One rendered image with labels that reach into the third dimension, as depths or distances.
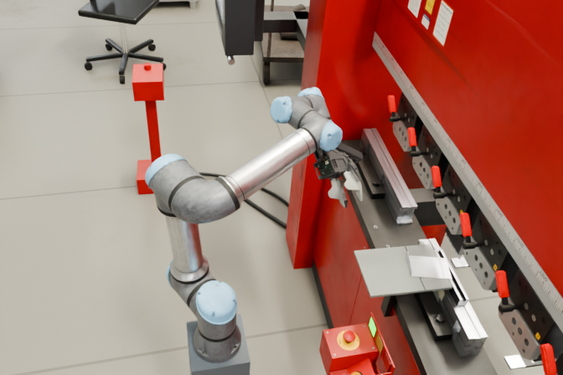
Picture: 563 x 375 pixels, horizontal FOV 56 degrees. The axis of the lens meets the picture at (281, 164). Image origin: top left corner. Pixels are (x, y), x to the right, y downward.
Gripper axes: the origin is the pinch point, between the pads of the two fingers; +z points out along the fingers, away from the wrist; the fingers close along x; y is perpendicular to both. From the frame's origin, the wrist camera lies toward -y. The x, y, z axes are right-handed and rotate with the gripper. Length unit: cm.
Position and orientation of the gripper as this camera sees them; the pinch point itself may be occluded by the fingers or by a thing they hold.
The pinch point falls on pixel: (353, 200)
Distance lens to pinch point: 157.1
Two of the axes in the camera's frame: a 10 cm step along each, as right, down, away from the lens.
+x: 5.9, -3.6, -7.2
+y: -7.4, 1.2, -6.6
